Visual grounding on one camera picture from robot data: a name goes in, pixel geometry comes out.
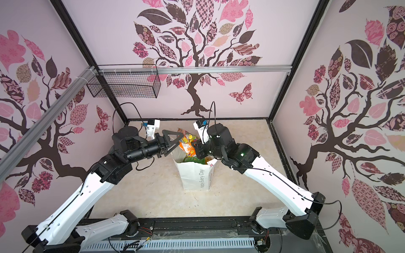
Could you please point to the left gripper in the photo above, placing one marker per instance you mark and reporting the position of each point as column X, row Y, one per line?
column 166, row 144

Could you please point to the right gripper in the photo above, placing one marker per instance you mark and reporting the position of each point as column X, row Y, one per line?
column 199, row 148

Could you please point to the Foxs candy packet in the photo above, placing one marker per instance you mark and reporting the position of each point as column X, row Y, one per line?
column 196, row 160

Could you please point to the orange snack packet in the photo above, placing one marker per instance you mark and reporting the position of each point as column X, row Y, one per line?
column 186, row 142

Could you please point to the white paper bag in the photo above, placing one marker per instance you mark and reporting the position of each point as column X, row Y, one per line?
column 194, row 176

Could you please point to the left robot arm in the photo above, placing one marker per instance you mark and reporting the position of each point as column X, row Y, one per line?
column 61, row 232

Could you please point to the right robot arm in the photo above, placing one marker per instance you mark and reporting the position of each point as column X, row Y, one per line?
column 300, row 213

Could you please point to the white vent strip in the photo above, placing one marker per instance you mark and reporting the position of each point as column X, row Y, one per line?
column 206, row 245

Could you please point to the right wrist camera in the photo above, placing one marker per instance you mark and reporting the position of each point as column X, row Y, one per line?
column 201, row 126

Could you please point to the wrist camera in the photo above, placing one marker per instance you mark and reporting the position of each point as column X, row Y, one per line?
column 152, row 126
column 201, row 126

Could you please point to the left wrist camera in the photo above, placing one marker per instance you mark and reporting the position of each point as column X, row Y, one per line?
column 152, row 126

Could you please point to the black wire basket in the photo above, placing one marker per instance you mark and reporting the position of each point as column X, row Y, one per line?
column 125, row 81

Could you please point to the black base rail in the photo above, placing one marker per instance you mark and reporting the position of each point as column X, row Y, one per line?
column 272, row 240

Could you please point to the back aluminium rail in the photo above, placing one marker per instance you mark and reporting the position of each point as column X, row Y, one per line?
column 194, row 70

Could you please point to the aluminium rail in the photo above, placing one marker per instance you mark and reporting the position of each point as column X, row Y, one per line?
column 194, row 70
column 10, row 161

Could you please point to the left aluminium rail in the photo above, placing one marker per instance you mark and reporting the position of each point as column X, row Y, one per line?
column 10, row 161

